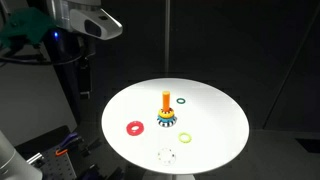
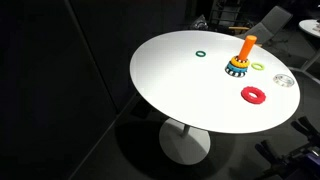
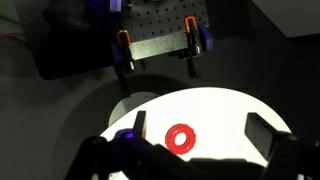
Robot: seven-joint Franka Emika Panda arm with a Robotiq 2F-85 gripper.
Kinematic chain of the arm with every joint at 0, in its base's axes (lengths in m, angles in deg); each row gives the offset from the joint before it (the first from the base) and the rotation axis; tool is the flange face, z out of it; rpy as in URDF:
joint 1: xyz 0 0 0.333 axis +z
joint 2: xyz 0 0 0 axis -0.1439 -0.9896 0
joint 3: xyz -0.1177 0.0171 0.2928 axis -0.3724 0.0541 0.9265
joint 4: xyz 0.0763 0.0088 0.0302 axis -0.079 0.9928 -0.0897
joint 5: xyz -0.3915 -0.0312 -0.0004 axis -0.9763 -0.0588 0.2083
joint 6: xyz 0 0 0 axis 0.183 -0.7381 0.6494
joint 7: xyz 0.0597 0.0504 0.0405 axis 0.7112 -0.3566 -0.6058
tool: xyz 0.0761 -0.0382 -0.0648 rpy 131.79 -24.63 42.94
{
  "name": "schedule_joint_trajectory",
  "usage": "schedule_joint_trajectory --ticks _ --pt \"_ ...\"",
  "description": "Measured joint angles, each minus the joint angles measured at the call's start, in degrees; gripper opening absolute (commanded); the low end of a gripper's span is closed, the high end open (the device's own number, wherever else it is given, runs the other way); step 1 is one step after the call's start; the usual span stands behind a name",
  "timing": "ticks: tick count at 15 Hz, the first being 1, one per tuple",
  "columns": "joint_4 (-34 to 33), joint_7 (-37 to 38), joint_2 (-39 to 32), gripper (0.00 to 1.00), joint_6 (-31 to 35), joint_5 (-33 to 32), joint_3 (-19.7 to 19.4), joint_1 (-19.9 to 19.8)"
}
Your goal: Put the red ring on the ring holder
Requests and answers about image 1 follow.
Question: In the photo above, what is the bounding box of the white table pedestal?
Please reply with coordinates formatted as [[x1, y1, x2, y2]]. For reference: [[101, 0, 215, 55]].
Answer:
[[142, 169, 196, 180]]

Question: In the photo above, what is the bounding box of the red toy ring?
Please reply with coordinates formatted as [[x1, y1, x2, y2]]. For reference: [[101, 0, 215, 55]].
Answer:
[[125, 120, 145, 137]]

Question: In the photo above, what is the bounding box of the blue toy ring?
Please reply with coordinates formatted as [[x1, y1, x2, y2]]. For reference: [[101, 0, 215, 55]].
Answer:
[[157, 114, 177, 123]]

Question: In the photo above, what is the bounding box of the purple clamp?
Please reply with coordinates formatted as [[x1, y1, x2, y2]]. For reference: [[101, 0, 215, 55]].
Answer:
[[59, 132, 80, 148]]

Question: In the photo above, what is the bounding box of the white cylindrical post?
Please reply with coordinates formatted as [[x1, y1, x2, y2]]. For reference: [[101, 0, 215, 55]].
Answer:
[[0, 129, 43, 180]]

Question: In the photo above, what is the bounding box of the grey vertical pole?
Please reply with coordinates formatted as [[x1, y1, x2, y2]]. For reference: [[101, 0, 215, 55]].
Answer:
[[163, 0, 172, 76]]

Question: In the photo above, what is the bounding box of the orange peg ring holder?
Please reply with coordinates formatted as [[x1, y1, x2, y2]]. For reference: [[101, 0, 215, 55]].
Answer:
[[157, 90, 178, 129]]

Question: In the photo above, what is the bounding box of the clear beaded toy ring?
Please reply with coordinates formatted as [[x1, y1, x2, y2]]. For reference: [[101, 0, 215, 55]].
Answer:
[[157, 147, 177, 167]]

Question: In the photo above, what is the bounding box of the yellow toy ring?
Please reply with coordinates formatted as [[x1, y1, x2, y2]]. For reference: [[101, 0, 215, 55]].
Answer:
[[158, 108, 175, 119]]

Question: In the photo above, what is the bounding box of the lime green toy ring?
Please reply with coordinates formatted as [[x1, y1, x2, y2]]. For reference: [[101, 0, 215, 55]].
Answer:
[[177, 132, 193, 144]]

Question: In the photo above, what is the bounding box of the orange clamp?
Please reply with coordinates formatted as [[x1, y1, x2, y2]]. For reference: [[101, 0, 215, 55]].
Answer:
[[55, 148, 70, 157]]

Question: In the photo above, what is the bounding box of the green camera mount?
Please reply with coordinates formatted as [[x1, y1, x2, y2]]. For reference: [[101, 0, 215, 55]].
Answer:
[[0, 7, 56, 48]]

